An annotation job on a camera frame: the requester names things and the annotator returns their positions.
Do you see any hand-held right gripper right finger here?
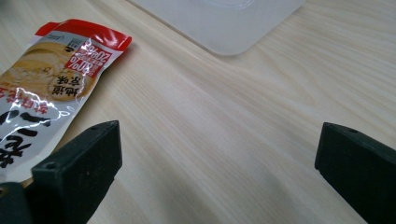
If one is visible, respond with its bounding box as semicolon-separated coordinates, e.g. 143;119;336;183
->
314;121;396;224

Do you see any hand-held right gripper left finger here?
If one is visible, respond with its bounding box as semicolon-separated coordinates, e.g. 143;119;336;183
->
31;119;123;224

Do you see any clear plastic container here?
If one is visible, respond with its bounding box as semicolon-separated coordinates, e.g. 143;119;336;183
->
127;0;307;57

